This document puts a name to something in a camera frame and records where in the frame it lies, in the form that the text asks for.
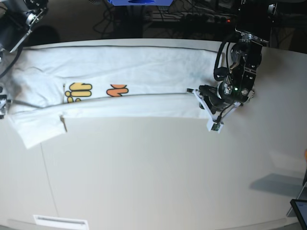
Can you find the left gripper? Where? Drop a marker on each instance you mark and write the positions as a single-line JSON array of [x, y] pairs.
[[222, 96]]

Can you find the white printed T-shirt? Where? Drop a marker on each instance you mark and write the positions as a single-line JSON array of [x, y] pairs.
[[51, 84]]

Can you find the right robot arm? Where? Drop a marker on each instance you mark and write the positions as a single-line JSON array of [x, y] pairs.
[[16, 24]]

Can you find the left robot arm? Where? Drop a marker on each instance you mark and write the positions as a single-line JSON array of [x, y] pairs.
[[236, 81]]

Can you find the black power strip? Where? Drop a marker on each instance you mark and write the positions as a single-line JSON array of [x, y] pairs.
[[209, 18]]

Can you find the dark tablet device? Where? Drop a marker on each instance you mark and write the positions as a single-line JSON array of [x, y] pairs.
[[300, 209]]

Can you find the blue box at top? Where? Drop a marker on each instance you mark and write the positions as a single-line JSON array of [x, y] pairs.
[[140, 2]]

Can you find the white label on table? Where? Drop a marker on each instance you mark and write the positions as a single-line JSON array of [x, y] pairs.
[[61, 223]]

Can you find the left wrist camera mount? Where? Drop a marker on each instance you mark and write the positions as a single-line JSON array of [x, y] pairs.
[[216, 121]]

